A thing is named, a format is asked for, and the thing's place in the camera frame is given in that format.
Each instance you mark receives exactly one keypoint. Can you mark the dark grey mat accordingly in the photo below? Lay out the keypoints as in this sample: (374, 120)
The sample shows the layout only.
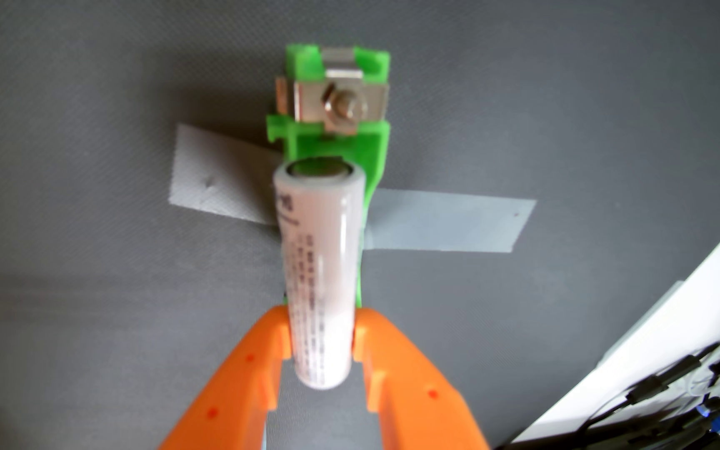
(85, 281)

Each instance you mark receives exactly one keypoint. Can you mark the green battery holder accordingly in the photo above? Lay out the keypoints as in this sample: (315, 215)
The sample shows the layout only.
(335, 140)

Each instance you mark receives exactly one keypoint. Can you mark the grey tape strip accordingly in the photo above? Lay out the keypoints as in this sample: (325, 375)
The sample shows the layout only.
(447, 219)

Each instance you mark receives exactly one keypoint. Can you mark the white cylindrical battery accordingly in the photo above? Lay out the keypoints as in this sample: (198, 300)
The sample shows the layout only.
(322, 262)

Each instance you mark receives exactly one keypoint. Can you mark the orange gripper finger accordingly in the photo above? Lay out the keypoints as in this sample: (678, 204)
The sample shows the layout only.
(422, 406)
(235, 394)

